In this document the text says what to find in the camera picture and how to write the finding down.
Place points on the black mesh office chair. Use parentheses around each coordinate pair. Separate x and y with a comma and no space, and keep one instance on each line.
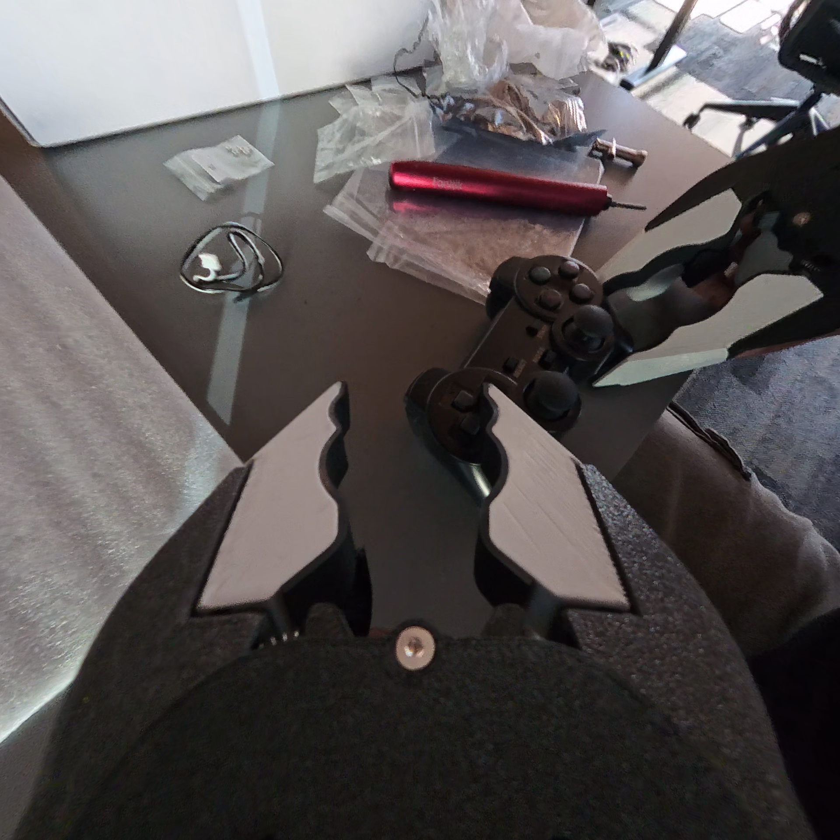
(807,52)

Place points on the red electric screwdriver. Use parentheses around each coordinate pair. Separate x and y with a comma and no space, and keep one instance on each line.
(499,184)

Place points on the white cardboard box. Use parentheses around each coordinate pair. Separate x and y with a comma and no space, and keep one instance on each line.
(164,52)

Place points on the crumpled clear plastic wrap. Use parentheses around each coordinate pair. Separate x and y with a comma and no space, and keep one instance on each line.
(499,39)

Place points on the small clear plastic bag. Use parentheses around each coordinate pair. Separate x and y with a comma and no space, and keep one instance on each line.
(210,164)

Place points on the black game controller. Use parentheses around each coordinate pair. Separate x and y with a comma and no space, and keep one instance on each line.
(525,341)

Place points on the metal screwdriver bit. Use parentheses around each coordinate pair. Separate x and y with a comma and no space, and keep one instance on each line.
(620,154)

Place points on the white foam sheet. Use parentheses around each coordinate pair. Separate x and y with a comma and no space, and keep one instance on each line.
(85,459)

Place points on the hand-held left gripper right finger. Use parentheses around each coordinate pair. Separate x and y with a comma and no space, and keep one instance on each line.
(558,525)

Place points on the bag of metal screws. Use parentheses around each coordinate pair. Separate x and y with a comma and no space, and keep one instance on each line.
(518,111)

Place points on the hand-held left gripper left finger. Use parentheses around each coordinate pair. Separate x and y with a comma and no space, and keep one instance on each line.
(275,525)

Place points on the clear zip bag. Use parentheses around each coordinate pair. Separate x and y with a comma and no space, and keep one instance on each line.
(472,243)
(367,131)

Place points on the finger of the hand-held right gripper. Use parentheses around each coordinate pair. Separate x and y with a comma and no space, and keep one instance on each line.
(682,243)
(722,328)

